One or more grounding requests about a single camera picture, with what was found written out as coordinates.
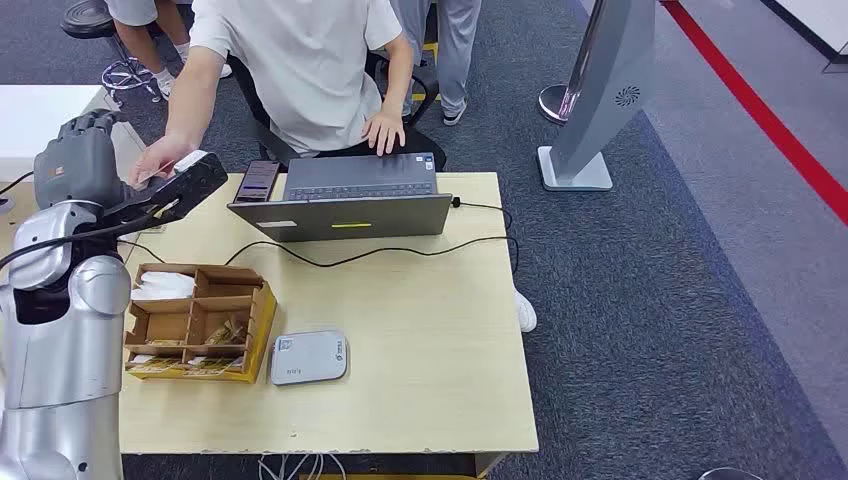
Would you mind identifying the person's right hand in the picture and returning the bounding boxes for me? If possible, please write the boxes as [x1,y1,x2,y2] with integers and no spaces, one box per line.
[129,132,200,190]

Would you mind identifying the gold cards in compartment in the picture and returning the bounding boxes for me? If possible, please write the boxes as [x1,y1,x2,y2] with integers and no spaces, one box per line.
[205,319,250,347]

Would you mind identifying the white monitor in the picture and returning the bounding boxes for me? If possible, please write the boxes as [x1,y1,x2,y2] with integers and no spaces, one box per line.
[0,84,147,183]

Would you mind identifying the white cable bundle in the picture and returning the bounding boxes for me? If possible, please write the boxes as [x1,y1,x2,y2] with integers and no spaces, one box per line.
[256,453,347,480]

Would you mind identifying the pale wrist camera black mount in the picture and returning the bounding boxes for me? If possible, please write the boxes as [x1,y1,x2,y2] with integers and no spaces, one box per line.
[99,150,230,233]

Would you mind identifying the white tissue pack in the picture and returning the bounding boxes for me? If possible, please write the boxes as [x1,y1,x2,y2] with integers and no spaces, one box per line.
[130,271,197,301]

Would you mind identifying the brown cardboard divided box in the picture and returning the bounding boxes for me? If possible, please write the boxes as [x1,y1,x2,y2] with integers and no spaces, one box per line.
[124,263,278,384]

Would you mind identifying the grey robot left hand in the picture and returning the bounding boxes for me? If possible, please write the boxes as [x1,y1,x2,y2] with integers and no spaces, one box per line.
[33,109,132,211]

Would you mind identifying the thin black desk cable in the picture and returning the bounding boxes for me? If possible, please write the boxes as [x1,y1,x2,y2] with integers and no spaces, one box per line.
[0,172,36,197]

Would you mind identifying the black smartphone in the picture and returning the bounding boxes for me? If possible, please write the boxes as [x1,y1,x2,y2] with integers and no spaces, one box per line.
[233,160,283,205]

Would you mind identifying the black office chair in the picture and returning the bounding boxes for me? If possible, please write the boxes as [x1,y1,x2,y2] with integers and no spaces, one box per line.
[228,52,440,167]

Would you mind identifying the person standing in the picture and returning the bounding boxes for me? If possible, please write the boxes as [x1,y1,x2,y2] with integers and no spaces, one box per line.
[390,0,484,127]

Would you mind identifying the person's left hand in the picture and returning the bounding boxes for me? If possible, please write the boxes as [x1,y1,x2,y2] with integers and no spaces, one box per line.
[360,109,407,157]

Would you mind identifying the black laptop power cable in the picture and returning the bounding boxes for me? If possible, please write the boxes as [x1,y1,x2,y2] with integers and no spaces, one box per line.
[117,197,521,274]

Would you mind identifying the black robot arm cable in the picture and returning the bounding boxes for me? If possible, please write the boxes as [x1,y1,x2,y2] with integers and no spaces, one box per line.
[0,198,181,272]

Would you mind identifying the grey laptop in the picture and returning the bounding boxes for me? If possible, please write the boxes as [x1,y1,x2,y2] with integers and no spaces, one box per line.
[227,152,454,244]

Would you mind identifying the person on stool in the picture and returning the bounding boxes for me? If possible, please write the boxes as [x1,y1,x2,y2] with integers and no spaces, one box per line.
[104,0,233,101]

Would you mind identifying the round metal base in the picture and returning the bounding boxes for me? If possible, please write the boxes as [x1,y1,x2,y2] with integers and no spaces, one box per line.
[697,467,768,480]

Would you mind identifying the person at desk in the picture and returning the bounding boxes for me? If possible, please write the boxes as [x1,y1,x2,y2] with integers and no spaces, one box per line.
[129,0,448,190]

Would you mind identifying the chrome stanchion post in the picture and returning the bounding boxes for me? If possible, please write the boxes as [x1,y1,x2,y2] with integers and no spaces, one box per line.
[537,0,607,126]

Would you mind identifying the grey kiosk stand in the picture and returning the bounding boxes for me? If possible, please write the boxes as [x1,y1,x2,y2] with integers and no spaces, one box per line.
[536,0,657,193]

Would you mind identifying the person's white shoe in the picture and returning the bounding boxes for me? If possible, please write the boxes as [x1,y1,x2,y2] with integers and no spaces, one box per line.
[515,289,539,334]

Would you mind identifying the black round stool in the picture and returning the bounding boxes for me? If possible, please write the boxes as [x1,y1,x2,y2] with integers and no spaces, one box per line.
[60,0,164,104]

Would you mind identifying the grey white card reader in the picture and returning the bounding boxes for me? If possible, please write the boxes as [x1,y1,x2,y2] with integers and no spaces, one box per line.
[269,330,350,387]

